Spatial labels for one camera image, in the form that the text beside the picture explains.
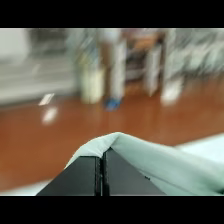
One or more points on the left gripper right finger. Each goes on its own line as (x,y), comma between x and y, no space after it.
(128,178)

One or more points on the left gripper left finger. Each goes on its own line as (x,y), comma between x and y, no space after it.
(78,178)

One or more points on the pale green shirt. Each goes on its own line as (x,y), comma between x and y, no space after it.
(173,166)

